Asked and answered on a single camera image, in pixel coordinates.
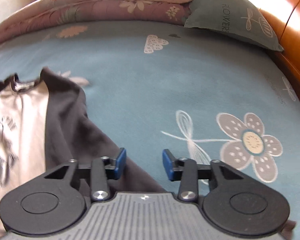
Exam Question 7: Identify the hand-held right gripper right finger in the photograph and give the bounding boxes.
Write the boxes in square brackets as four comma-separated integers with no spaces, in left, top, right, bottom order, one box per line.
[162,149,244,202]

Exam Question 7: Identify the teal printed pillow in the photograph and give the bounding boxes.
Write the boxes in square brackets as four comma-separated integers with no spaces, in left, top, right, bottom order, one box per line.
[183,0,284,53]

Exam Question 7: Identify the wooden headboard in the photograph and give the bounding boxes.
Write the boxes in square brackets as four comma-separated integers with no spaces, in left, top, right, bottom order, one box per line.
[233,0,300,120]

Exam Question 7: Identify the folded pink floral quilt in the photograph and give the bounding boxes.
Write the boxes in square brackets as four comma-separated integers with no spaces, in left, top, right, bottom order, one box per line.
[0,0,238,50]

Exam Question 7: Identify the beige and brown sweatshirt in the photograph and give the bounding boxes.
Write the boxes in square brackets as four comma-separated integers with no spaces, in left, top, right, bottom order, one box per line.
[0,67,165,230]

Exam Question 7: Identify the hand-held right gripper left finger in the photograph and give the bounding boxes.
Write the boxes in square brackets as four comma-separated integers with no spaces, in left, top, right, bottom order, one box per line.
[44,147,127,202]

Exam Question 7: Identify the bed with teal printed sheet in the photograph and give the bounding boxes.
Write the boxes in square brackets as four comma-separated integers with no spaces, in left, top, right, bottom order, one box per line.
[0,20,300,240]

